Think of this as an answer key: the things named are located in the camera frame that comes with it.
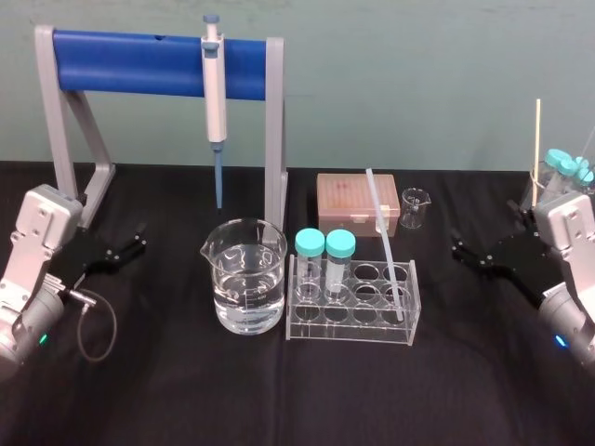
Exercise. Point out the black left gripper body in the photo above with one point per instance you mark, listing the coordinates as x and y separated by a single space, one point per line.
83 253

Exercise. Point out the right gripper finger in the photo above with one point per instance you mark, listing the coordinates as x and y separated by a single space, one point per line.
472 255
521 216

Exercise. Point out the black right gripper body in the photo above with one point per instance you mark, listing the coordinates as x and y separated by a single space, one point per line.
523 260

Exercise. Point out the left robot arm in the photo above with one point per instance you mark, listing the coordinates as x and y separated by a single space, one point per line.
32 241

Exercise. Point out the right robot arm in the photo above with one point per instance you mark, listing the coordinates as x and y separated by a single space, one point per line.
564 223

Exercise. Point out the translucent white stirring rod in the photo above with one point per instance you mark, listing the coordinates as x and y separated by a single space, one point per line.
374 190

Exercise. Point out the glass beaker holding tubes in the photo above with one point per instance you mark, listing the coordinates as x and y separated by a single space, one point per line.
545 185

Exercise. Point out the clear tube with teal cap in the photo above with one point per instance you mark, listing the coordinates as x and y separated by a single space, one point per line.
586 175
554 157
581 162
309 241
340 242
565 167

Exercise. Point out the small empty glass beaker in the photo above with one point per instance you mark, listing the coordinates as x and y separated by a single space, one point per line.
413 213

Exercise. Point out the thin wooden stick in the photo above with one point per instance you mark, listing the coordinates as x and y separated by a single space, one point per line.
538 139

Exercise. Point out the large glass beaker with water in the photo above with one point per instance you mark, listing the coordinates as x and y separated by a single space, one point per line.
246 283

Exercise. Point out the brown pipette tip box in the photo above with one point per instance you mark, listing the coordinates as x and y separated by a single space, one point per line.
344 200

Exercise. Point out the grey stand with blue bar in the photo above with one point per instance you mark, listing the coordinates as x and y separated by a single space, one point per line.
139 65

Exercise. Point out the white and blue pipette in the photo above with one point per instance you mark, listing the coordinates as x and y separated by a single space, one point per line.
214 102

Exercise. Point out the clear acrylic tube rack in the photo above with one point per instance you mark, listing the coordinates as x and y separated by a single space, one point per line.
300 327

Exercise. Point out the black table cloth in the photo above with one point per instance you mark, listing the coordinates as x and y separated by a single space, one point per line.
297 395

